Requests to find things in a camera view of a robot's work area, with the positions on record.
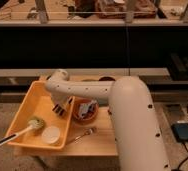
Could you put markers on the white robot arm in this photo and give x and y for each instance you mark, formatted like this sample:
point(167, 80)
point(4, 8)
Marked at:
point(139, 140)

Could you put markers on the green head dish brush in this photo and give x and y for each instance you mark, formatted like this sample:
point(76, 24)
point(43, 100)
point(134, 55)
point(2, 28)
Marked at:
point(34, 123)

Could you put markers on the metal fork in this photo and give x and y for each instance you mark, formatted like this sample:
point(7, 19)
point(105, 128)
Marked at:
point(86, 133)

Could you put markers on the yellow plastic tray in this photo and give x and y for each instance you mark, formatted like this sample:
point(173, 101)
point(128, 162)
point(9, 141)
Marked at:
point(37, 103)

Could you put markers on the dark red bowl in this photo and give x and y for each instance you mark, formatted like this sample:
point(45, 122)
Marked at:
point(106, 79)

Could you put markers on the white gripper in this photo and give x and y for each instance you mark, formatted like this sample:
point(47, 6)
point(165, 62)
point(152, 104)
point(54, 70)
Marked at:
point(60, 99)

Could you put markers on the crumpled wrapper in bowl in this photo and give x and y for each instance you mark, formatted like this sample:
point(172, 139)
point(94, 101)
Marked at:
point(87, 109)

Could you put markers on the orange bowl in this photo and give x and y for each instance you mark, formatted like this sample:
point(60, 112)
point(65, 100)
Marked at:
point(76, 108)

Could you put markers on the black box on floor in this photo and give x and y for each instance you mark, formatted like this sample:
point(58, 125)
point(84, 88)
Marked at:
point(180, 131)

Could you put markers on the white round lid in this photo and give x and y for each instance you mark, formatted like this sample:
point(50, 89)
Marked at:
point(50, 135)

